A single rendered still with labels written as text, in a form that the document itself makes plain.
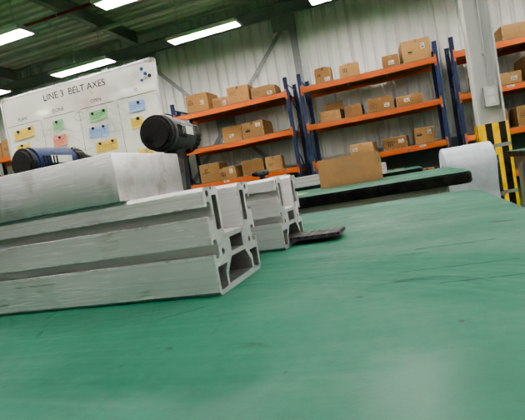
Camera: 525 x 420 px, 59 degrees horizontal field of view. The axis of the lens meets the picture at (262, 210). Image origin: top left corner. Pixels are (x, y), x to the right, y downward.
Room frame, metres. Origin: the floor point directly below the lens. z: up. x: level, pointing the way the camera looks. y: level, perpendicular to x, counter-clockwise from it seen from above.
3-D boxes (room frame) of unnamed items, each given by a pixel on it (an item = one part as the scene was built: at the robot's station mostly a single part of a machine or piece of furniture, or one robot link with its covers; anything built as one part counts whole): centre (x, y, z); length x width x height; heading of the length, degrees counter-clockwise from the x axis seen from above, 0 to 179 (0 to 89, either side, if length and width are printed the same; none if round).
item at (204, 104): (10.80, 0.22, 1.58); 2.83 x 0.98 x 3.15; 72
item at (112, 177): (0.45, 0.17, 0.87); 0.16 x 0.11 x 0.07; 71
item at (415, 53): (9.89, -2.64, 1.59); 2.83 x 0.98 x 3.17; 72
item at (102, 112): (3.84, 1.32, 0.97); 1.50 x 0.50 x 1.95; 72
